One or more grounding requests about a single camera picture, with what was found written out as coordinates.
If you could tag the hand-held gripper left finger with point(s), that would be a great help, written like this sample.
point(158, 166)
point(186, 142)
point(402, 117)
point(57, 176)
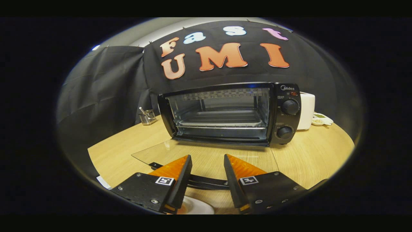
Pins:
point(182, 183)

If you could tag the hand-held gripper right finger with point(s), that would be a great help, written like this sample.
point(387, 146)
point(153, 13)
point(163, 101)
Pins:
point(233, 183)

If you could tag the black toaster oven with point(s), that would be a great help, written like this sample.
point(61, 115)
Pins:
point(284, 96)

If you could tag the metal oven tray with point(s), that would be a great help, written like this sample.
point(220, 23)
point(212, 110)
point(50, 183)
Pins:
point(222, 117)

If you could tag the white bread toaster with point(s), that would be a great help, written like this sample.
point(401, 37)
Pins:
point(307, 109)

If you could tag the white plate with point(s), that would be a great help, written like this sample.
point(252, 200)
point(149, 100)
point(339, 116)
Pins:
point(198, 206)

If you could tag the white paper sheet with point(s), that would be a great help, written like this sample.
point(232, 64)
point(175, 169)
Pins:
point(103, 182)

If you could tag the white divided snack dish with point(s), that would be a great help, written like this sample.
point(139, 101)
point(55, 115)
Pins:
point(322, 120)

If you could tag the small ceiling light panel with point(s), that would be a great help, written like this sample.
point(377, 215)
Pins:
point(95, 48)

